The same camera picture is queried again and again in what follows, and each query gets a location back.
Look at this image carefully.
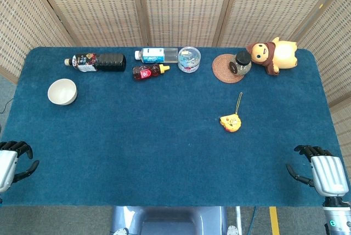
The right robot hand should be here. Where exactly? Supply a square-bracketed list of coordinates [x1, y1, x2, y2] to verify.
[286, 145, 349, 198]

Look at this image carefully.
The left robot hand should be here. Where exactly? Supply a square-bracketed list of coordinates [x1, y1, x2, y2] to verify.
[0, 141, 40, 193]

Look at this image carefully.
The yellow tape measure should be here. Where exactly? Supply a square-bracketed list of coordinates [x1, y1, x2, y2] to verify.
[219, 91, 244, 133]

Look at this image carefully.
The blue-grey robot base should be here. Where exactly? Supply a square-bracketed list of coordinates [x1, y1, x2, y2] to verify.
[109, 205, 229, 235]

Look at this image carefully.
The cream bowl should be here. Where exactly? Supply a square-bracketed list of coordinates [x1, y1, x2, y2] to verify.
[47, 78, 78, 106]

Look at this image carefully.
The white pole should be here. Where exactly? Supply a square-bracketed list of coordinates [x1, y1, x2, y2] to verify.
[235, 207, 244, 235]

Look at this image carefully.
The yellow plush toy brown hood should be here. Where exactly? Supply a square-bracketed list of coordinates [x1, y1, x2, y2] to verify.
[246, 37, 299, 76]

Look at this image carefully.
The glass jar black lid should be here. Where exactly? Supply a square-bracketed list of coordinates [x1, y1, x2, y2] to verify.
[229, 50, 252, 76]

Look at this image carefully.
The dark sauce bottle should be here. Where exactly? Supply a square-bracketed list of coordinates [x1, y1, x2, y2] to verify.
[64, 53, 127, 73]

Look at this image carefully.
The round woven coaster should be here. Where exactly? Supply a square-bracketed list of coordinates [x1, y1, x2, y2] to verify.
[212, 54, 245, 84]

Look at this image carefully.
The blue table cloth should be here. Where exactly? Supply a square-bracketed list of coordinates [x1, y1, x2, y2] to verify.
[0, 47, 351, 208]

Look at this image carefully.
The bear-shaped honey bottle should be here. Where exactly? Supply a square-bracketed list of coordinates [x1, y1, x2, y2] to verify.
[132, 64, 171, 82]

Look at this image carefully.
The clear round tub of clips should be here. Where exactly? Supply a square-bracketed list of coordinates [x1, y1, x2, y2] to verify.
[177, 46, 201, 73]

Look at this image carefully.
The clear bottle blue label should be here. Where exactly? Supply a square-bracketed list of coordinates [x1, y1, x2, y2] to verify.
[134, 47, 179, 64]

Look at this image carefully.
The bamboo folding screen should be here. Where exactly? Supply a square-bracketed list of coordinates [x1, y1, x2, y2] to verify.
[0, 0, 351, 164]

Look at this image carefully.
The black floor cable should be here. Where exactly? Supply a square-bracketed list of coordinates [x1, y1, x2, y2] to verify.
[0, 99, 13, 114]

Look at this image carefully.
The blue floor cable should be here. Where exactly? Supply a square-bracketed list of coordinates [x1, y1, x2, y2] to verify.
[248, 207, 258, 235]

